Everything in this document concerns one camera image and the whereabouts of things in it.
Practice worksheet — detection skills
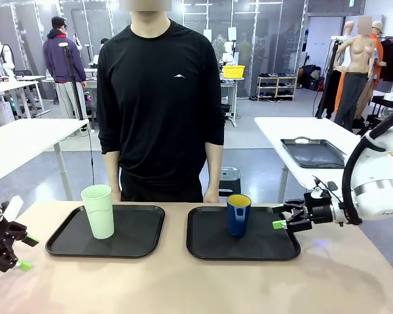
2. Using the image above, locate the mannequin in dark trousers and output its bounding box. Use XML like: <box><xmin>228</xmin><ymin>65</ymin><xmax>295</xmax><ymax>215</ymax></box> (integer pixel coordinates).
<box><xmin>334</xmin><ymin>21</ymin><xmax>388</xmax><ymax>114</ymax></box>

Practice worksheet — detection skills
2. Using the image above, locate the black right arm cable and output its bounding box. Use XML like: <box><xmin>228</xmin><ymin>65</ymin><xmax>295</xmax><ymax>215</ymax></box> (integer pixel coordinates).
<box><xmin>342</xmin><ymin>103</ymin><xmax>393</xmax><ymax>226</ymax></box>

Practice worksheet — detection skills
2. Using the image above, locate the person's left forearm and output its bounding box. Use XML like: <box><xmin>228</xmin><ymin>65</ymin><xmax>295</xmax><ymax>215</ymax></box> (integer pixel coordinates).
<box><xmin>205</xmin><ymin>142</ymin><xmax>225</xmax><ymax>190</ymax></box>

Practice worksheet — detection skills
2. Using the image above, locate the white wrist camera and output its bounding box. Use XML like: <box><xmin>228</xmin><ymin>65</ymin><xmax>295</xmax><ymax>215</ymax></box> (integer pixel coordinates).
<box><xmin>1</xmin><ymin>195</ymin><xmax>25</xmax><ymax>221</ymax></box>
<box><xmin>309</xmin><ymin>176</ymin><xmax>339</xmax><ymax>199</ymax></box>

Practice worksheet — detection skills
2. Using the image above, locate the bare tan mannequin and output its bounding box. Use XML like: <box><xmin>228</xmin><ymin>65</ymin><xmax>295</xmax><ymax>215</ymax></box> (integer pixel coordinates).
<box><xmin>333</xmin><ymin>16</ymin><xmax>379</xmax><ymax>131</ymax></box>

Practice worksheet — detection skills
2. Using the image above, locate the white side table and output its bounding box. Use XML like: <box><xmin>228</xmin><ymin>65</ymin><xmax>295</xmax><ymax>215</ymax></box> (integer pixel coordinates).
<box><xmin>254</xmin><ymin>116</ymin><xmax>369</xmax><ymax>203</ymax></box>
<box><xmin>0</xmin><ymin>118</ymin><xmax>90</xmax><ymax>201</ymax></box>

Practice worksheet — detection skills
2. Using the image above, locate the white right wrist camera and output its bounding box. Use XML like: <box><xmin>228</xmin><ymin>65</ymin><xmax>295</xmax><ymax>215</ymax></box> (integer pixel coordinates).
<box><xmin>309</xmin><ymin>176</ymin><xmax>339</xmax><ymax>199</ymax></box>

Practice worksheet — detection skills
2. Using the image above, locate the white shoe rack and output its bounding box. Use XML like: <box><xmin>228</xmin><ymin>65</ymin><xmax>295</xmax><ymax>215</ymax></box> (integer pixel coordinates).
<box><xmin>257</xmin><ymin>73</ymin><xmax>298</xmax><ymax>101</ymax></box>

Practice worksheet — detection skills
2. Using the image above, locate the tall light green cup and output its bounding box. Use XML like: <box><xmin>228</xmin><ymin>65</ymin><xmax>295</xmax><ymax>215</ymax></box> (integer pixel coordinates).
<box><xmin>81</xmin><ymin>184</ymin><xmax>115</xmax><ymax>241</ymax></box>

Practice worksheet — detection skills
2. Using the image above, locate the black tray with handle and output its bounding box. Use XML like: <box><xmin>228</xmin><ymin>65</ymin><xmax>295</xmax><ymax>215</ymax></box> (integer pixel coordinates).
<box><xmin>280</xmin><ymin>138</ymin><xmax>347</xmax><ymax>169</ymax></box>

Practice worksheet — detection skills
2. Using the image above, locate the black plastic tray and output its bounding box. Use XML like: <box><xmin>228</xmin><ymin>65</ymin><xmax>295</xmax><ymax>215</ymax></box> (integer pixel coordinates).
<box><xmin>186</xmin><ymin>205</ymin><xmax>301</xmax><ymax>262</ymax></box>
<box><xmin>45</xmin><ymin>205</ymin><xmax>166</xmax><ymax>258</ymax></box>

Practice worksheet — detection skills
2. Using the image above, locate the black wire cart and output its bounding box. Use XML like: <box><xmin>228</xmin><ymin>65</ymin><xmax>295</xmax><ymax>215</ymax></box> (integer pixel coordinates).
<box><xmin>360</xmin><ymin>94</ymin><xmax>393</xmax><ymax>135</ymax></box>

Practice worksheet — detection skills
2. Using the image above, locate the yellow plastic basket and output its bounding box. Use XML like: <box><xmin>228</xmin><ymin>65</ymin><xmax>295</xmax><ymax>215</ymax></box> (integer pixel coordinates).
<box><xmin>222</xmin><ymin>64</ymin><xmax>246</xmax><ymax>79</ymax></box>

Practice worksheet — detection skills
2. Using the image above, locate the person's left hand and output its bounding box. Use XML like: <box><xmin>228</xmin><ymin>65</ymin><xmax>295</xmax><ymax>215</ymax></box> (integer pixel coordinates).
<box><xmin>203</xmin><ymin>188</ymin><xmax>221</xmax><ymax>204</ymax></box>

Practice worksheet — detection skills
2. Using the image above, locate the person's right forearm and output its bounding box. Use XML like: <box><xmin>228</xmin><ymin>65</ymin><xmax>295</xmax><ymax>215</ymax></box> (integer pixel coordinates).
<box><xmin>104</xmin><ymin>150</ymin><xmax>121</xmax><ymax>194</ymax></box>

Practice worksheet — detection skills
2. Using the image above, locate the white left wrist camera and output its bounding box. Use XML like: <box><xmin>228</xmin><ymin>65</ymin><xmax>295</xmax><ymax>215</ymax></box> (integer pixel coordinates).
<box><xmin>1</xmin><ymin>195</ymin><xmax>25</xmax><ymax>221</ymax></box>

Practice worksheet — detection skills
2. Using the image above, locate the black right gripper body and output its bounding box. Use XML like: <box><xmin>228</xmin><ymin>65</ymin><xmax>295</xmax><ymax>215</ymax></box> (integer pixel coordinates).
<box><xmin>283</xmin><ymin>191</ymin><xmax>335</xmax><ymax>234</ymax></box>

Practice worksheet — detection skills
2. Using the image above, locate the blue cup yellow inside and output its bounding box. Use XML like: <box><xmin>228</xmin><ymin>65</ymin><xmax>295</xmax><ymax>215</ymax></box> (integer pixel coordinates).
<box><xmin>226</xmin><ymin>194</ymin><xmax>252</xmax><ymax>237</ymax></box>

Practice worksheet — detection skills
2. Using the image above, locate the black tripod pole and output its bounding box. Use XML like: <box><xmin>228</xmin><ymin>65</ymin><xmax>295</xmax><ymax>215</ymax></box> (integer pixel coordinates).
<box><xmin>58</xmin><ymin>42</ymin><xmax>86</xmax><ymax>120</ymax></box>

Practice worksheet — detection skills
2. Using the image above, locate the person in black shirt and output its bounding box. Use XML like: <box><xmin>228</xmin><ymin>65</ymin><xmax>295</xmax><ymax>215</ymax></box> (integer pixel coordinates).
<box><xmin>96</xmin><ymin>11</ymin><xmax>225</xmax><ymax>203</ymax></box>

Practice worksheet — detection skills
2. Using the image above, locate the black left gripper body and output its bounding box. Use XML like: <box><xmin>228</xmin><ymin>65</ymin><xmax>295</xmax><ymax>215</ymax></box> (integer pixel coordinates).
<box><xmin>0</xmin><ymin>209</ymin><xmax>29</xmax><ymax>273</ymax></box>

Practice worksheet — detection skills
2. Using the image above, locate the person in purple jacket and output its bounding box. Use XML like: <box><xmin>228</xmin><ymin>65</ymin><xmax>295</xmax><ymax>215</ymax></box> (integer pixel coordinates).
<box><xmin>43</xmin><ymin>15</ymin><xmax>87</xmax><ymax>120</ymax></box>

